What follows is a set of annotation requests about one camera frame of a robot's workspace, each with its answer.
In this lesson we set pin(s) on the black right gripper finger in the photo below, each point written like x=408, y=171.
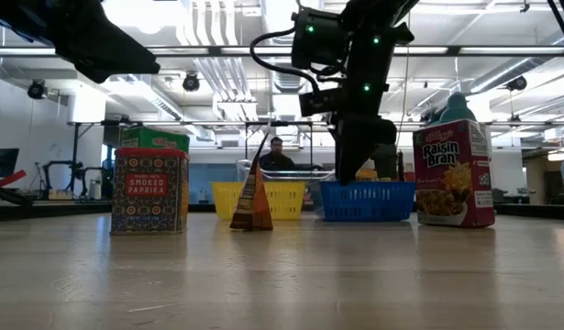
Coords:
x=352, y=160

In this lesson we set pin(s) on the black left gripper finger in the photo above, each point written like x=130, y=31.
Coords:
x=102, y=41

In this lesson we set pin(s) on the blue slotted plastic basket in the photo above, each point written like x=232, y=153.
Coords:
x=368, y=201

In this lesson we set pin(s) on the smoked paprika tin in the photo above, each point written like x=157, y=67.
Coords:
x=148, y=192

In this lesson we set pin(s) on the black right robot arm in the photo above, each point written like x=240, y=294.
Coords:
x=368, y=59

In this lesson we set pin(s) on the black background robot arm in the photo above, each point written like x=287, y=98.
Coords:
x=75, y=172

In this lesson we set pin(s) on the black monitor back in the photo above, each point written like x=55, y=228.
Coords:
x=386, y=162

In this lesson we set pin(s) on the clear plastic bin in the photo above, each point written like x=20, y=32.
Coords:
x=304, y=174

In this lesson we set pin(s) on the black ceiling spotlight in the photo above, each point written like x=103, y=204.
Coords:
x=36, y=89
x=516, y=84
x=191, y=82

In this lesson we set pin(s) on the yellow slotted plastic basket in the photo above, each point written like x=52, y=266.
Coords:
x=286, y=199

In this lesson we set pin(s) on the purple Raisin Bran box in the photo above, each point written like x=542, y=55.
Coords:
x=453, y=183

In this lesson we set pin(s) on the green cereal box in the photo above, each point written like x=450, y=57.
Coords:
x=153, y=137

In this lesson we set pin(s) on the brown stand-up pouch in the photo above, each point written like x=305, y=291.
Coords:
x=253, y=206

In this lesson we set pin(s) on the red flat bar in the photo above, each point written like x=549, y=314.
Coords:
x=11, y=179

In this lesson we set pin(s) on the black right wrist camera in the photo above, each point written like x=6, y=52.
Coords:
x=320, y=103

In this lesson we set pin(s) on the dark wall screen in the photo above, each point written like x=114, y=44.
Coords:
x=4, y=160

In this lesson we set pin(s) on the silver ventilation duct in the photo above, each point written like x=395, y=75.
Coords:
x=274, y=14

